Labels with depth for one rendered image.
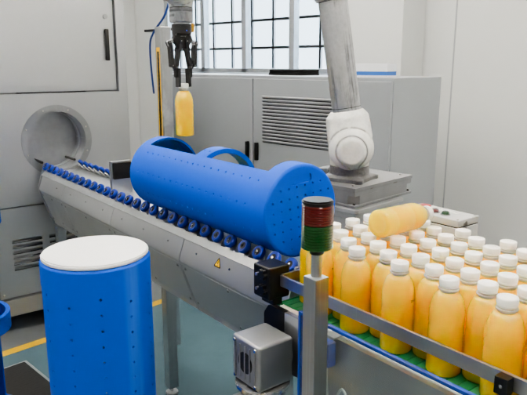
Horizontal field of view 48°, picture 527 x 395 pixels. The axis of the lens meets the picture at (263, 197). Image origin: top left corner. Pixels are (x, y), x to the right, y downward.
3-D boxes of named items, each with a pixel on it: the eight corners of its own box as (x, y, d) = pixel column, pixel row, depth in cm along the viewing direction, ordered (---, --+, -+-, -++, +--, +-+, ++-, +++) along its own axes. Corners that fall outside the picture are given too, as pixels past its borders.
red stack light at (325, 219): (318, 217, 122) (318, 199, 121) (339, 224, 117) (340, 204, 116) (294, 222, 118) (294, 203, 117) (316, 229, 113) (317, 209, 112)
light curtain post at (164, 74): (176, 339, 334) (165, 27, 297) (181, 343, 329) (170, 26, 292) (166, 342, 330) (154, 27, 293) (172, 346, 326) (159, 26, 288)
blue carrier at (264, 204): (194, 196, 256) (187, 131, 248) (337, 243, 188) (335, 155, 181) (133, 211, 239) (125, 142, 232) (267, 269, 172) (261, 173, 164)
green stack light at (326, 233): (318, 240, 123) (318, 218, 122) (339, 248, 118) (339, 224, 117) (294, 246, 119) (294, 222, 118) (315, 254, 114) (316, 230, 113)
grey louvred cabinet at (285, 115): (212, 237, 531) (208, 73, 499) (427, 305, 382) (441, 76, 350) (161, 251, 493) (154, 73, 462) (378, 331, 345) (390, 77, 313)
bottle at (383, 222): (394, 229, 142) (440, 218, 153) (379, 204, 144) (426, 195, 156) (376, 243, 147) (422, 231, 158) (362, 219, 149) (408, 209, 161)
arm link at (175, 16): (164, 8, 225) (165, 24, 227) (176, 6, 218) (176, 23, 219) (185, 9, 231) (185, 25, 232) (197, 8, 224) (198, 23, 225)
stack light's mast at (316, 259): (317, 268, 124) (318, 194, 121) (338, 277, 119) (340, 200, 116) (294, 274, 121) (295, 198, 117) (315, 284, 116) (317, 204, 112)
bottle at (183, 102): (184, 136, 230) (183, 88, 226) (172, 135, 234) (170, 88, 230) (198, 135, 235) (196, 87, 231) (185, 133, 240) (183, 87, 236)
